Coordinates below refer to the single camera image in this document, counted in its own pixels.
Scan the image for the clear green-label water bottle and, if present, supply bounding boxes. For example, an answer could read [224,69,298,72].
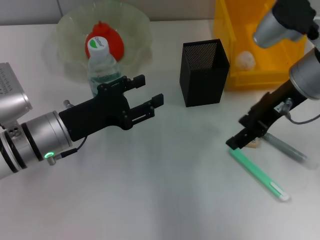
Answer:
[86,36,123,98]

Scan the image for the black mesh pen holder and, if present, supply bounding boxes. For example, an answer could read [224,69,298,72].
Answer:
[179,38,230,108]

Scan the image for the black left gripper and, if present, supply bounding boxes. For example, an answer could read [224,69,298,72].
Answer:
[58,74,165,143]

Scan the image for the green pen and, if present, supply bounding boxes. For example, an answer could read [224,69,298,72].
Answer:
[228,148,292,203]

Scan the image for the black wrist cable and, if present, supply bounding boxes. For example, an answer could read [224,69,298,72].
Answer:
[47,136,88,166]
[279,97,320,125]

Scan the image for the silver marker pen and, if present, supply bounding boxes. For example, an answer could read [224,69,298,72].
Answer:
[262,132,318,170]

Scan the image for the yellow plastic bin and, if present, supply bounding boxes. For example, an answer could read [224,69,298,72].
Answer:
[212,0,308,91]

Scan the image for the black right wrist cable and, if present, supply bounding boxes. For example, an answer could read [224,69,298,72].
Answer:
[279,97,320,125]

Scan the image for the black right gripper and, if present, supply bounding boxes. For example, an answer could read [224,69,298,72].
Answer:
[225,79,308,151]

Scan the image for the white paper ball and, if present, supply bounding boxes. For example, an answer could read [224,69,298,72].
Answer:
[236,51,256,71]

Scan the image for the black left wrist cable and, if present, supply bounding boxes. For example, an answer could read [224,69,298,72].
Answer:
[47,136,88,166]

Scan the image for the green glass fruit bowl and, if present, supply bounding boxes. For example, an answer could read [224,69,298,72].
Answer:
[42,0,154,80]

